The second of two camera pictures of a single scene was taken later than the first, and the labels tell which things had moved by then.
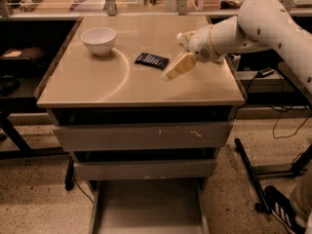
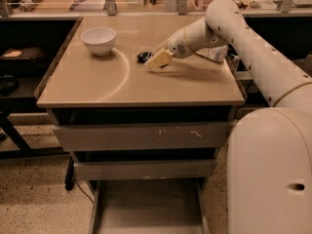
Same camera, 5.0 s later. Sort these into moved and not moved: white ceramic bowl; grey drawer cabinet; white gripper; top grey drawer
Moved: white gripper
Not moved: grey drawer cabinet; top grey drawer; white ceramic bowl
